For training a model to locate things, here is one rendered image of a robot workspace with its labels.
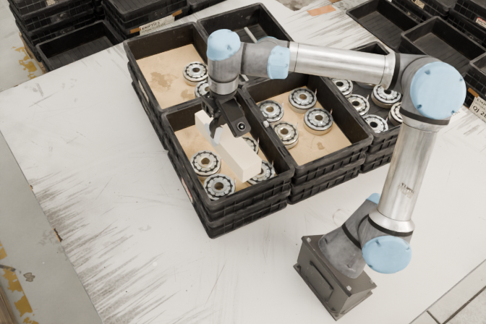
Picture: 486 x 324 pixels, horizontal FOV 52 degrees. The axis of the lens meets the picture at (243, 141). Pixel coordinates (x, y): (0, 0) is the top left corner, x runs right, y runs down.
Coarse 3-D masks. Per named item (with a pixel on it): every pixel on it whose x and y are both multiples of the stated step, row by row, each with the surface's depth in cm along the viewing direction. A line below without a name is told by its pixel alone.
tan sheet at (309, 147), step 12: (276, 96) 187; (288, 96) 188; (288, 108) 184; (288, 120) 180; (300, 120) 181; (300, 132) 177; (336, 132) 178; (300, 144) 174; (312, 144) 174; (324, 144) 174; (336, 144) 174; (348, 144) 175; (300, 156) 171; (312, 156) 171
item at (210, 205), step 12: (180, 108) 169; (252, 108) 170; (168, 132) 165; (180, 144) 159; (276, 144) 161; (180, 156) 159; (192, 168) 154; (264, 180) 152; (276, 180) 153; (204, 192) 149; (240, 192) 149; (252, 192) 152; (216, 204) 146
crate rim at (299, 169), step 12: (288, 72) 181; (252, 84) 177; (336, 96) 175; (348, 108) 171; (264, 120) 167; (360, 144) 162; (288, 156) 158; (324, 156) 158; (336, 156) 160; (300, 168) 155; (312, 168) 158
